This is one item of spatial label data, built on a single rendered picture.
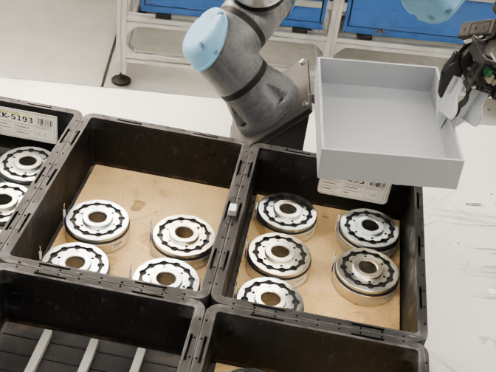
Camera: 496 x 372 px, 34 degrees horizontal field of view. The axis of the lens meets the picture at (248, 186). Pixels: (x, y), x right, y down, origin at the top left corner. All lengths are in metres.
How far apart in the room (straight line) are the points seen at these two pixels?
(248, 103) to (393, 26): 1.73
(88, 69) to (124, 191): 2.06
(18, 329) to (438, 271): 0.80
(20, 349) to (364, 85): 0.69
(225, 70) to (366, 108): 0.36
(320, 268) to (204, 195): 0.26
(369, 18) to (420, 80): 1.87
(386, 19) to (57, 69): 1.36
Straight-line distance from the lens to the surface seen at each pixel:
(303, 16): 3.22
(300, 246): 1.31
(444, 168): 1.16
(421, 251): 1.25
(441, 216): 1.72
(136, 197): 1.41
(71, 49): 3.61
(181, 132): 1.41
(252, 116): 1.61
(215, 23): 1.56
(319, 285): 1.29
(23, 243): 1.21
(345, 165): 1.14
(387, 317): 1.27
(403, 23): 3.28
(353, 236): 1.35
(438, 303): 1.52
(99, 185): 1.44
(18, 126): 1.50
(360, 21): 3.25
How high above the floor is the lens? 1.71
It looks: 37 degrees down
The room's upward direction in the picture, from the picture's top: 8 degrees clockwise
